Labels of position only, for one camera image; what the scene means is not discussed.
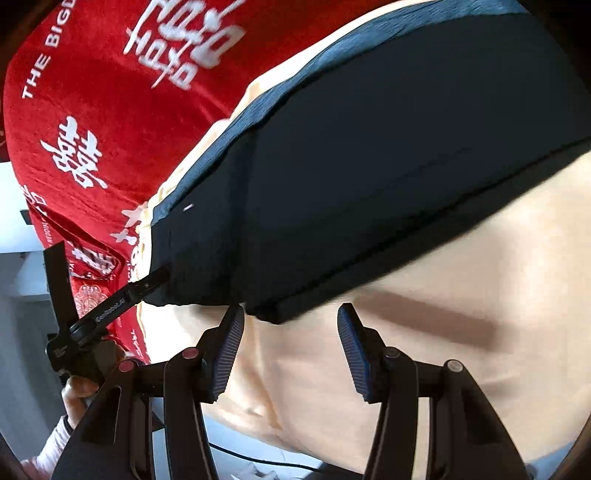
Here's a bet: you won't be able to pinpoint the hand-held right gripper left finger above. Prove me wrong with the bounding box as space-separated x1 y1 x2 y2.
52 304 246 480

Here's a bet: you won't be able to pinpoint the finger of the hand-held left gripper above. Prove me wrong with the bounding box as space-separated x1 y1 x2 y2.
68 266 173 345
43 240 80 334

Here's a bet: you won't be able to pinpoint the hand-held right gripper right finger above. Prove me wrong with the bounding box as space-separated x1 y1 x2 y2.
337 302 532 480

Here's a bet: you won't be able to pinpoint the black pants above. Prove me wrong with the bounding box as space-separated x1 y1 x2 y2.
143 0 591 326

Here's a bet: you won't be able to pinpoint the person's left hand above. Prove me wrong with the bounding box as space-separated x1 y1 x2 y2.
61 374 101 431

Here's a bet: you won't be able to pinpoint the peach cloth sheet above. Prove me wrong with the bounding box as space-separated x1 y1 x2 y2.
134 0 591 467

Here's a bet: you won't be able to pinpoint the red printed blanket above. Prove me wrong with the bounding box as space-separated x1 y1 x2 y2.
2 0 416 365

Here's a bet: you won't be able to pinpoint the black cable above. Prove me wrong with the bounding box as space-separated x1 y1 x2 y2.
208 442 324 472

